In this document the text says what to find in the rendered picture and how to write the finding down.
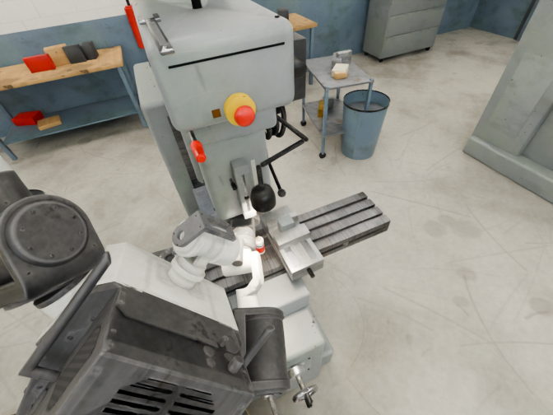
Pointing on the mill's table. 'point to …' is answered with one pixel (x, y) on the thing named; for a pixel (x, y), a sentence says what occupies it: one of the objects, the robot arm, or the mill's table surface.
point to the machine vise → (306, 259)
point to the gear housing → (216, 134)
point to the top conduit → (299, 67)
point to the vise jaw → (283, 240)
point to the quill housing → (222, 168)
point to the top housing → (218, 57)
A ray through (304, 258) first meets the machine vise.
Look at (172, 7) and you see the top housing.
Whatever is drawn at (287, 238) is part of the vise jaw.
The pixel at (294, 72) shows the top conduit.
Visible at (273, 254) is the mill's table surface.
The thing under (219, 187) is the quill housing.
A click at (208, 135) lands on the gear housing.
